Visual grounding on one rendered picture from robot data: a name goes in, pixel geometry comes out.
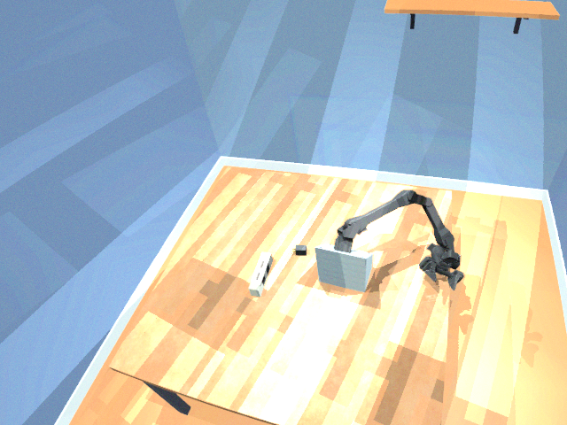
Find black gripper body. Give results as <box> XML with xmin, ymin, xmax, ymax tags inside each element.
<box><xmin>419</xmin><ymin>253</ymin><xmax>464</xmax><ymax>281</ymax></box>

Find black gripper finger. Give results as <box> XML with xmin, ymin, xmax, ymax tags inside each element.
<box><xmin>423</xmin><ymin>261</ymin><xmax>437</xmax><ymax>282</ymax></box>
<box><xmin>448</xmin><ymin>274</ymin><xmax>462</xmax><ymax>290</ymax></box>

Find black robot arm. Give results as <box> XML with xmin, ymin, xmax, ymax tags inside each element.
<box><xmin>334</xmin><ymin>189</ymin><xmax>461</xmax><ymax>269</ymax></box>

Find black two-prong charger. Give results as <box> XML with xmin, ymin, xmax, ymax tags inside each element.
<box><xmin>293</xmin><ymin>245</ymin><xmax>307</xmax><ymax>256</ymax></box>

